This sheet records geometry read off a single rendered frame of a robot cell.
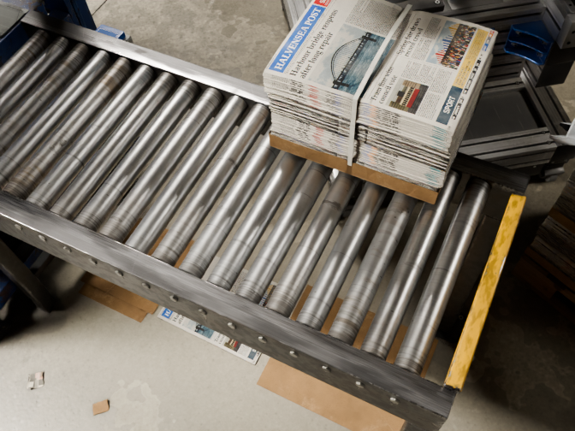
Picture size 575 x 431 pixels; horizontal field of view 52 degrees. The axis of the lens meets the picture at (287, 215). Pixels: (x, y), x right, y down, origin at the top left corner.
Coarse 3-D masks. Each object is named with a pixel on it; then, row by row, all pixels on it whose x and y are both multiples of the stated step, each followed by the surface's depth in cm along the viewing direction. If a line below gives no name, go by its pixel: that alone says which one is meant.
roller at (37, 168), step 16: (128, 64) 148; (112, 80) 145; (96, 96) 142; (112, 96) 146; (80, 112) 139; (96, 112) 142; (64, 128) 137; (80, 128) 139; (48, 144) 134; (64, 144) 136; (32, 160) 132; (48, 160) 133; (16, 176) 130; (32, 176) 131; (16, 192) 128
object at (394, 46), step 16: (416, 16) 118; (384, 32) 116; (400, 32) 116; (368, 48) 114; (400, 48) 113; (368, 64) 111; (384, 64) 111; (352, 80) 109; (368, 80) 109; (352, 96) 107; (368, 96) 107; (368, 112) 107; (368, 128) 111
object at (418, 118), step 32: (416, 32) 116; (448, 32) 115; (480, 32) 115; (416, 64) 111; (448, 64) 110; (480, 64) 110; (384, 96) 106; (416, 96) 106; (448, 96) 106; (480, 96) 127; (384, 128) 109; (416, 128) 105; (448, 128) 102; (384, 160) 117; (416, 160) 112; (448, 160) 108
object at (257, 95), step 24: (24, 24) 158; (48, 24) 156; (72, 24) 156; (96, 48) 151; (120, 48) 150; (144, 48) 150; (168, 72) 145; (192, 72) 145; (216, 72) 144; (240, 96) 140; (264, 96) 139; (240, 120) 147; (456, 168) 126; (480, 168) 125; (504, 168) 125; (456, 192) 132; (504, 192) 124
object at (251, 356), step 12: (204, 276) 203; (240, 276) 203; (264, 300) 198; (168, 312) 197; (180, 324) 195; (192, 324) 194; (204, 336) 192; (216, 336) 192; (228, 348) 190; (240, 348) 189; (252, 360) 187
